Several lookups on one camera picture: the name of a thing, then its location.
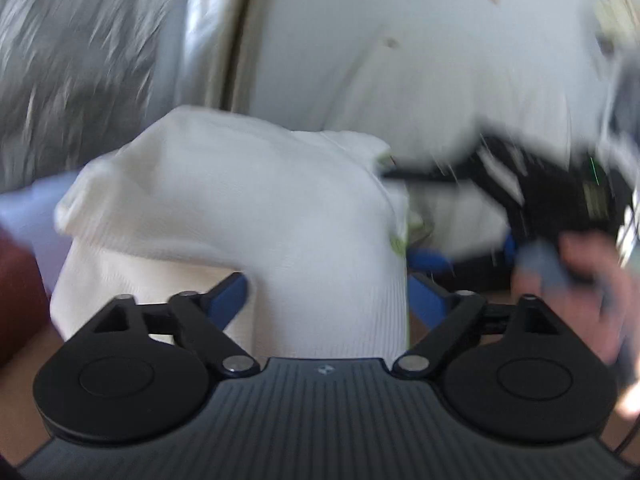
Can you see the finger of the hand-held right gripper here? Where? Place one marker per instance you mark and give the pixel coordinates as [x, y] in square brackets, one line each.
[430, 174]
[430, 260]

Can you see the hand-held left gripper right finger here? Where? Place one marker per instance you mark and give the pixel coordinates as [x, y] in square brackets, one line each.
[425, 300]

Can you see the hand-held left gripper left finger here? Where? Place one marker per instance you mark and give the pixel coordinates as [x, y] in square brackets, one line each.
[231, 300]

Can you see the white knit garment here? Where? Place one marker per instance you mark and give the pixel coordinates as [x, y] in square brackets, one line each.
[260, 200]

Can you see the person's right hand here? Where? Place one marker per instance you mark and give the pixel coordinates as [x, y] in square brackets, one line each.
[580, 290]

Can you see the cream pillow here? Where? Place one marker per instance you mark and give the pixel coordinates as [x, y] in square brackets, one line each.
[425, 50]

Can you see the maroon cloth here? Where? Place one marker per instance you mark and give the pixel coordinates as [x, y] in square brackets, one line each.
[20, 300]

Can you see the silver crinkled curtain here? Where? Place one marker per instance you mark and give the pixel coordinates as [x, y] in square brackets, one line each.
[85, 60]

